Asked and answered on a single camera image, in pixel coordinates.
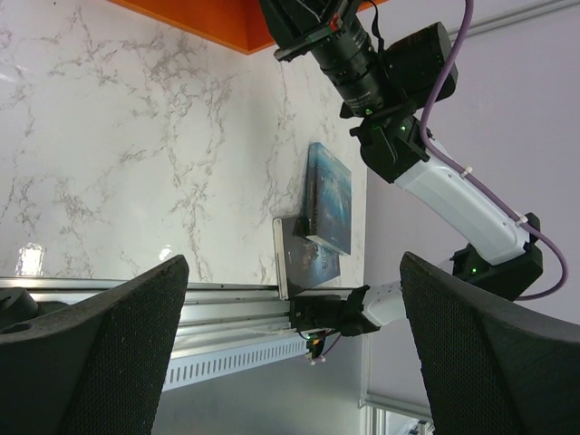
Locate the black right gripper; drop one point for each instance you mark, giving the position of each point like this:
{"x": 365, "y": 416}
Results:
{"x": 298, "y": 27}

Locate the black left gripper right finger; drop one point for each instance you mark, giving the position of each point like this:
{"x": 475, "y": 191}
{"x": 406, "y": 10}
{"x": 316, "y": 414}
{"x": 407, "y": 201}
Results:
{"x": 489, "y": 366}

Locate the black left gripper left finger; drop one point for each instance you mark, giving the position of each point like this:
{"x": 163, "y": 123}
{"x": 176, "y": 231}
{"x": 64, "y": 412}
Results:
{"x": 94, "y": 367}

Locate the teal blue ocean book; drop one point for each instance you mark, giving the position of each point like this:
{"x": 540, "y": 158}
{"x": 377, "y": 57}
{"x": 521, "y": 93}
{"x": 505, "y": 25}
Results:
{"x": 326, "y": 212}

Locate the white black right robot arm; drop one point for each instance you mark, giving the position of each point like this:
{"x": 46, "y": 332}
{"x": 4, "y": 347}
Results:
{"x": 391, "y": 90}

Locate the orange wooden shelf box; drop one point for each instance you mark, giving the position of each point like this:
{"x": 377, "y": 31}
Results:
{"x": 238, "y": 25}

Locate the dark night scene book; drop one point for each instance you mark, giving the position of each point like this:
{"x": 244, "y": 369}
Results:
{"x": 301, "y": 264}

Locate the white slotted cable duct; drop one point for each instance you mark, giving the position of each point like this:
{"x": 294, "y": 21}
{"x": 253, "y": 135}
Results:
{"x": 188, "y": 370}

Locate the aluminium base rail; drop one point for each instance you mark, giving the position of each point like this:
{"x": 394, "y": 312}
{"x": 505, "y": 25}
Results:
{"x": 213, "y": 317}

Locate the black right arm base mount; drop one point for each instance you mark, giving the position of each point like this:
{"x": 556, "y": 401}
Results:
{"x": 343, "y": 316}

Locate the aluminium right frame post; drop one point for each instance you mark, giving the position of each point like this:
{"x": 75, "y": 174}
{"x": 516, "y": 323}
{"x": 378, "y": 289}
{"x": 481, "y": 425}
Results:
{"x": 520, "y": 15}

